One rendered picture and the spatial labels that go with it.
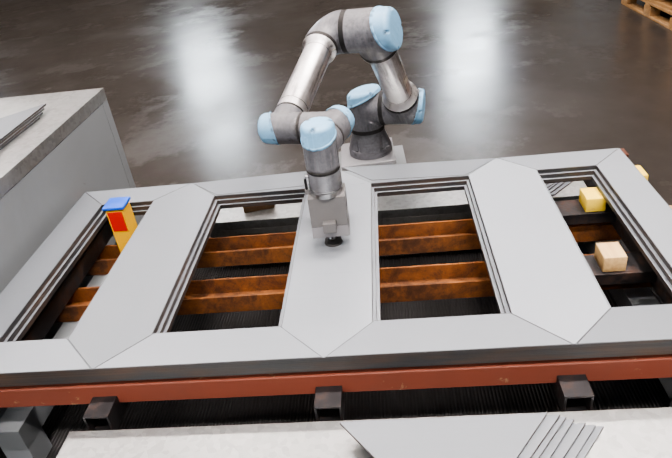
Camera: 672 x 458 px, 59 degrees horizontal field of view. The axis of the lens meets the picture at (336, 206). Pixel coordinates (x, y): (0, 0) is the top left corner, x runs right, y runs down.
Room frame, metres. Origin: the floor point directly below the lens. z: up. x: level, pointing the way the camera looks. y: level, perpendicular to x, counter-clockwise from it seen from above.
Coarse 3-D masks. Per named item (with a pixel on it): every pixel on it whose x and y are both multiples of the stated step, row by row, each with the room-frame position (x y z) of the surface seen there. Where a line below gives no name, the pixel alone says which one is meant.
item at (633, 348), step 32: (256, 192) 1.47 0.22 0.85; (288, 192) 1.46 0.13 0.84; (384, 192) 1.42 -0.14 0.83; (416, 192) 1.41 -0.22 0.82; (608, 192) 1.25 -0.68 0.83; (96, 224) 1.45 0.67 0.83; (480, 224) 1.18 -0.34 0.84; (64, 256) 1.28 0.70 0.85; (192, 256) 1.21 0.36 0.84; (32, 320) 1.06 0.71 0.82; (160, 320) 0.97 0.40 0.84; (416, 352) 0.78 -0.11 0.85; (448, 352) 0.77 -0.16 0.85; (480, 352) 0.77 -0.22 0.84; (512, 352) 0.76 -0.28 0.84; (544, 352) 0.75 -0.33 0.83; (576, 352) 0.75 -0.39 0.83; (608, 352) 0.74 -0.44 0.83; (640, 352) 0.73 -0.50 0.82; (0, 384) 0.87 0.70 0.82; (32, 384) 0.86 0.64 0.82
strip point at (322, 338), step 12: (324, 324) 0.88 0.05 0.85; (336, 324) 0.88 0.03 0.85; (348, 324) 0.88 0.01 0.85; (360, 324) 0.87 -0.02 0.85; (300, 336) 0.86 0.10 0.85; (312, 336) 0.86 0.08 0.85; (324, 336) 0.85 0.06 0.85; (336, 336) 0.85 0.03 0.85; (348, 336) 0.84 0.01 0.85; (312, 348) 0.82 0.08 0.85; (324, 348) 0.82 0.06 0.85; (336, 348) 0.81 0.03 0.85
